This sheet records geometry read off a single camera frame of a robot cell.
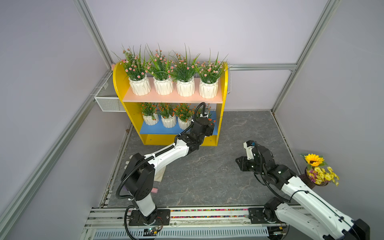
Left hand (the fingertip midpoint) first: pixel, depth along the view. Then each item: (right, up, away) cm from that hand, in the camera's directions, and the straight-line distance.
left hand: (206, 121), depth 84 cm
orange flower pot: (-33, +6, +1) cm, 33 cm away
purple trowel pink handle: (-28, -38, -3) cm, 47 cm away
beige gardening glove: (-28, -33, +3) cm, 43 cm away
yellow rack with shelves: (-28, +2, +6) cm, 28 cm away
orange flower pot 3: (-12, +5, -5) cm, 14 cm away
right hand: (+16, -20, -5) cm, 26 cm away
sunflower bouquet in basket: (+47, -23, -20) cm, 56 cm away
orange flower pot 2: (-22, +3, +5) cm, 23 cm away
